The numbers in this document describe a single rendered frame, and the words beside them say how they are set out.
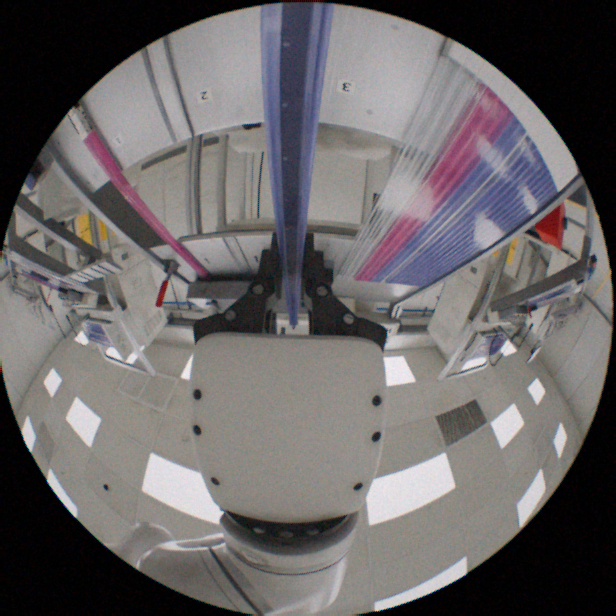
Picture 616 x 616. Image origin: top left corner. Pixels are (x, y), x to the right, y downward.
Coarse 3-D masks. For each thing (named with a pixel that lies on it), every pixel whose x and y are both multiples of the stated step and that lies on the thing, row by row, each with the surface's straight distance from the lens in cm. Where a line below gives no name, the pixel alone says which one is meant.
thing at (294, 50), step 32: (288, 32) 5; (320, 32) 5; (288, 64) 5; (320, 64) 5; (288, 96) 5; (320, 96) 5; (288, 128) 6; (288, 160) 6; (288, 192) 7; (288, 224) 8; (288, 256) 10; (288, 288) 15
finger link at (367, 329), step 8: (360, 320) 11; (368, 320) 11; (336, 328) 11; (360, 328) 10; (368, 328) 11; (376, 328) 11; (384, 328) 11; (360, 336) 10; (368, 336) 11; (376, 336) 11; (384, 336) 11; (384, 344) 11
